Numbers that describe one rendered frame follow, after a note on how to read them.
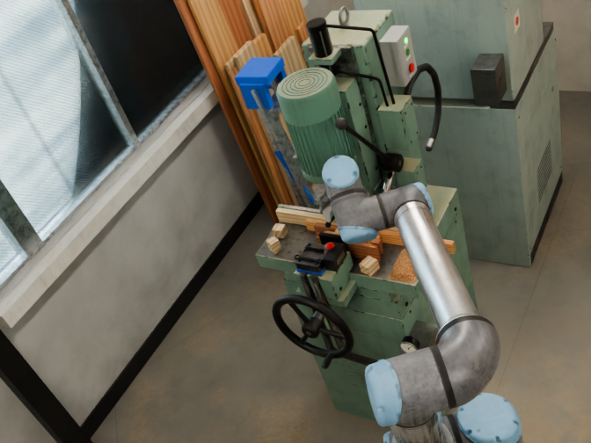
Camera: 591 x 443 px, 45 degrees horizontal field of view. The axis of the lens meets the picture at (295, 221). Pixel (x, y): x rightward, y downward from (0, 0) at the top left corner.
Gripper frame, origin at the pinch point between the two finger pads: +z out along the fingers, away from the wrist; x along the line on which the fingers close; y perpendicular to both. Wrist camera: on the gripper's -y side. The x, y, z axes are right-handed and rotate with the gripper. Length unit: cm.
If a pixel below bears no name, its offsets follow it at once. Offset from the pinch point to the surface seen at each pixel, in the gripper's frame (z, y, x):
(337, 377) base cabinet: 82, 43, -21
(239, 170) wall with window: 167, -86, -41
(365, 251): 20.4, 11.6, 2.1
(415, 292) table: 15.6, 29.7, 12.2
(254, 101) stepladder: 67, -74, -18
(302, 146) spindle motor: -8.0, -18.3, -6.3
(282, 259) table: 31.2, 2.8, -24.6
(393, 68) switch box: -1.6, -35.7, 28.1
